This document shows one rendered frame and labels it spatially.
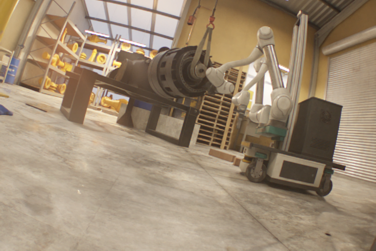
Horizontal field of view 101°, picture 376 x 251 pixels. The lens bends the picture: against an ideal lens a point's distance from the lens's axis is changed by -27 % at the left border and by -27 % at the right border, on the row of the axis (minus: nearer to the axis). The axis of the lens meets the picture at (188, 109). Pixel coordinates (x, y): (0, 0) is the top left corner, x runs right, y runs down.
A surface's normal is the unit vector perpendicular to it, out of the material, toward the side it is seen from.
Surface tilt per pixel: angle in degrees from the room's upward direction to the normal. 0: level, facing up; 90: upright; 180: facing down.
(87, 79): 90
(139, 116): 90
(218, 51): 90
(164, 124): 90
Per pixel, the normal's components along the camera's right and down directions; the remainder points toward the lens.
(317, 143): -0.14, -0.12
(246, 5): 0.15, -0.04
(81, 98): 0.63, 0.11
